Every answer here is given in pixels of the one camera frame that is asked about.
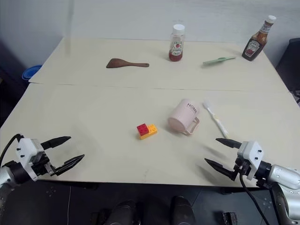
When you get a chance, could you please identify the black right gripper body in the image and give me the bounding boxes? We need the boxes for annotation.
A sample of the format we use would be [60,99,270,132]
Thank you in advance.
[233,156,251,181]

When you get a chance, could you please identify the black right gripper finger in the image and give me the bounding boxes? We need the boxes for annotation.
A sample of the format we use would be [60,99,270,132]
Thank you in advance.
[215,138,242,149]
[204,158,237,181]

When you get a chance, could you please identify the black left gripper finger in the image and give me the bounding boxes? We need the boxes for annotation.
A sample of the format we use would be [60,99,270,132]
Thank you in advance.
[41,136,72,150]
[52,154,85,176]

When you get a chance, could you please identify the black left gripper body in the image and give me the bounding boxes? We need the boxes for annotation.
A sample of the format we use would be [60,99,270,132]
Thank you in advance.
[30,152,57,178]

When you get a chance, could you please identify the white and yellow toothbrush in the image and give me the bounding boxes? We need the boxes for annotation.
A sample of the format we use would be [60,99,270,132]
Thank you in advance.
[202,99,229,139]

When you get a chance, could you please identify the blue plastic basin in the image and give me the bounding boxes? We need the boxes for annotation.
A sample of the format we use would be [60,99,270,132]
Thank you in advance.
[21,65,42,83]

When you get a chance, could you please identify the red and yellow toy bricks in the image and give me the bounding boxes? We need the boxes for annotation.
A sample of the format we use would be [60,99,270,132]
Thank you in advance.
[138,123,158,141]

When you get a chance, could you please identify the red toy building brick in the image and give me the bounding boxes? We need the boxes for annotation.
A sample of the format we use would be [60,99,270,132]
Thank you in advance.
[136,122,149,136]

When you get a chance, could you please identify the green toothbrush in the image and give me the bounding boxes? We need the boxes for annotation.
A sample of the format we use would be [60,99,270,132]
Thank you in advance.
[202,56,236,66]

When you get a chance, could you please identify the brown wooden spatula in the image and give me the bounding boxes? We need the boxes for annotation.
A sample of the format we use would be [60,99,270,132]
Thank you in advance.
[105,58,150,69]

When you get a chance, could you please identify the large dark ketchup bottle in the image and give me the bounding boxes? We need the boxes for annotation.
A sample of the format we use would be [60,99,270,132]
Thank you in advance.
[241,15,277,62]

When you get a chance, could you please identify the black chair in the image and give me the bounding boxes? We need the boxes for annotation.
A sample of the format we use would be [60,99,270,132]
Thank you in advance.
[275,37,300,104]

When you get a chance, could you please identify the small clear ketchup bottle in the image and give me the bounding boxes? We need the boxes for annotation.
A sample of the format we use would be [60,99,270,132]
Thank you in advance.
[168,24,185,62]

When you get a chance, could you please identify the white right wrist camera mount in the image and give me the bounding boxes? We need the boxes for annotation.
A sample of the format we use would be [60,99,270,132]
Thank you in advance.
[237,140,264,180]

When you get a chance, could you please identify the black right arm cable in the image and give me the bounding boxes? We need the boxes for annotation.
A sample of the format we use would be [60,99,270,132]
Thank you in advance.
[239,173,272,225]

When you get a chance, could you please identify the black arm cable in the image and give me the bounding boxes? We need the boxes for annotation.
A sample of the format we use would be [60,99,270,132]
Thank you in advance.
[0,133,24,165]
[239,173,272,225]

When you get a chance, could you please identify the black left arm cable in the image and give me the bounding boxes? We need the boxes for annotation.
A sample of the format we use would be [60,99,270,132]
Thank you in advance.
[0,133,24,165]

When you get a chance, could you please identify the pink plastic cup with handle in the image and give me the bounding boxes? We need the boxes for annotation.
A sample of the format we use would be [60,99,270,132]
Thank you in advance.
[167,98,201,136]

